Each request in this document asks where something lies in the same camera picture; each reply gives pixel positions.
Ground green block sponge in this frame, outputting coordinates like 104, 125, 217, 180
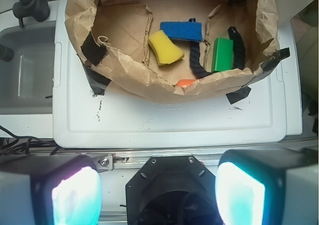
211, 37, 233, 73

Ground aluminium rail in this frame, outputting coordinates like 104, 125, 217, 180
87, 146, 319, 171

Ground brown paper bag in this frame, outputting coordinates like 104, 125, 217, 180
65, 0, 290, 104

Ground dark grey faucet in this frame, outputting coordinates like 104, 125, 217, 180
12, 0, 50, 28

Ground orange toy carrot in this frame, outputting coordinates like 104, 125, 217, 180
175, 79, 196, 88

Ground white plastic bin lid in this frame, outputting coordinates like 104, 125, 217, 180
52, 0, 303, 149

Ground dark navy rope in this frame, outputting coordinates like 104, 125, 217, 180
189, 26, 246, 79

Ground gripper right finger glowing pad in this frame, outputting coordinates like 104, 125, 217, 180
215, 149, 319, 225

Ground yellow sponge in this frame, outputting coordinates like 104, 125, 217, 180
148, 30, 184, 66

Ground blue sponge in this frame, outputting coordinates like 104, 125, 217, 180
160, 21, 203, 42

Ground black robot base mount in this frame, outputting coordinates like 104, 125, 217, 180
125, 156, 224, 225

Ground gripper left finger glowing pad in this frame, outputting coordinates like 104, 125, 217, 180
0, 155, 102, 225

